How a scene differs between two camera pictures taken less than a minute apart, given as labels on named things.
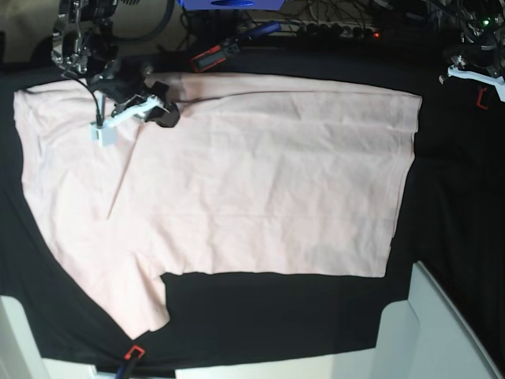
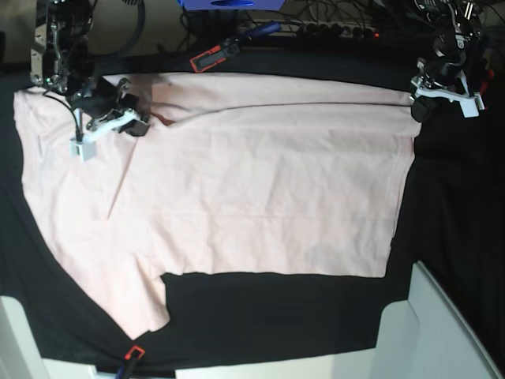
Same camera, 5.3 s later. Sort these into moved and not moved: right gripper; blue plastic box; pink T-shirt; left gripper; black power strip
Moved: right gripper; left gripper
Not moved: pink T-shirt; blue plastic box; black power strip
